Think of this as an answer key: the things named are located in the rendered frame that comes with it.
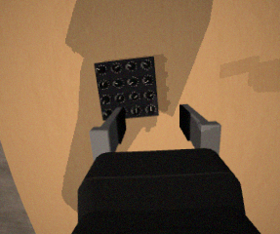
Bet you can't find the black knob box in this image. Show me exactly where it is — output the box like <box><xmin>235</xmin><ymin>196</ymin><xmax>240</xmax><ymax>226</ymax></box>
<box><xmin>94</xmin><ymin>57</ymin><xmax>159</xmax><ymax>121</ymax></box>

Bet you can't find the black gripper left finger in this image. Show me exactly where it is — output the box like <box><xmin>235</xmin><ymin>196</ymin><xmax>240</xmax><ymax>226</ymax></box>
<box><xmin>89</xmin><ymin>107</ymin><xmax>127</xmax><ymax>161</ymax></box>

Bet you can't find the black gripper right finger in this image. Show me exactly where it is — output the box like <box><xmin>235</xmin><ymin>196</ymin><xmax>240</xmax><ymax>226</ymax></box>
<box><xmin>180</xmin><ymin>104</ymin><xmax>221</xmax><ymax>155</ymax></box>

